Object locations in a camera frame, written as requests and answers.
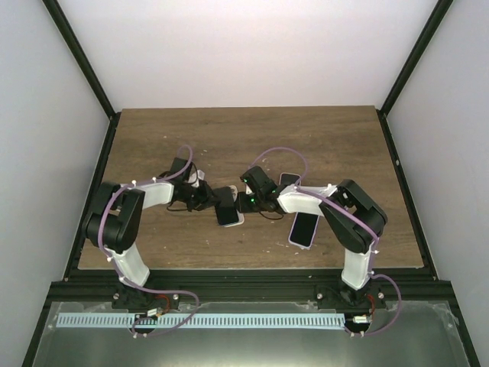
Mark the black aluminium frame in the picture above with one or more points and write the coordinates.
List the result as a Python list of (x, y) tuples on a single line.
[(248, 285)]

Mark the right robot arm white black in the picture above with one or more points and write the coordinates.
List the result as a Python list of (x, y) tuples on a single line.
[(355, 219)]

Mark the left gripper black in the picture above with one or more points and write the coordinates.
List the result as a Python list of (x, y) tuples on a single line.
[(205, 199)]

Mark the lavender phone case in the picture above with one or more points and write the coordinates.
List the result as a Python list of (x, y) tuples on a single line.
[(303, 233)]

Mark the beige phone case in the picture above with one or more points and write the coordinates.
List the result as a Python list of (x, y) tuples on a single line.
[(234, 223)]

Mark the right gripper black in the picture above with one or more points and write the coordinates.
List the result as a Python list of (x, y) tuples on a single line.
[(243, 206)]

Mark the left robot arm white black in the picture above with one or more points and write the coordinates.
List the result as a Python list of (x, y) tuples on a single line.
[(114, 216)]

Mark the light blue slotted cable duct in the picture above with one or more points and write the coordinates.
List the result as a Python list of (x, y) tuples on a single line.
[(309, 321)]

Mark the pink phone case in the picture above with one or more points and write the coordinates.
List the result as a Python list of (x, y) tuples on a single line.
[(288, 177)]

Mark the metal front plate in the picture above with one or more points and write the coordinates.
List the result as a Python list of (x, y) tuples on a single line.
[(416, 334)]

